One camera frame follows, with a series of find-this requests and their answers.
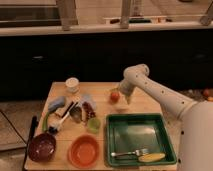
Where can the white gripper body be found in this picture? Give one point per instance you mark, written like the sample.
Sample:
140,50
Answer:
126,88

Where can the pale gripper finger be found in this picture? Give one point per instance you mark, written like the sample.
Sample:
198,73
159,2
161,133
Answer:
128,99
114,90

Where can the red apple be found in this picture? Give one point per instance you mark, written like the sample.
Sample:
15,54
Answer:
114,97

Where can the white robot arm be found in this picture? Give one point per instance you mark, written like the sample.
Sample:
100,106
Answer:
196,142

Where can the green plastic tray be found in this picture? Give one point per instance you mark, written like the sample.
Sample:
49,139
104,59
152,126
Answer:
130,132

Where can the pale blue cloth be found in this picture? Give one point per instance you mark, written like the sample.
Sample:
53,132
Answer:
87,98

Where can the dark red grapes toy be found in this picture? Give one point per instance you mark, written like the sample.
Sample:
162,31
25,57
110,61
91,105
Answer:
89,110

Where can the small green cup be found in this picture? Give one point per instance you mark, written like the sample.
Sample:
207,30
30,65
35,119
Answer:
93,125

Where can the white cup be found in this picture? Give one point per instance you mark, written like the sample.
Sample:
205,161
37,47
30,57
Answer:
72,84

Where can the metal measuring cup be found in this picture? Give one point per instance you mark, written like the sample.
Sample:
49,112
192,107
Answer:
76,114

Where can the silver fork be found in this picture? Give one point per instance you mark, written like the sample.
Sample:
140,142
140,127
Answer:
138,152

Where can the orange plastic bowl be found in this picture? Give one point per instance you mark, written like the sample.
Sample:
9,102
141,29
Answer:
83,152

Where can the green vegetable toy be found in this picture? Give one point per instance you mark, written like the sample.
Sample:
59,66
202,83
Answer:
45,122

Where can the dark purple bowl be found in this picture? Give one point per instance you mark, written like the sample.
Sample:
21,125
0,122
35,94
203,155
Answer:
42,147

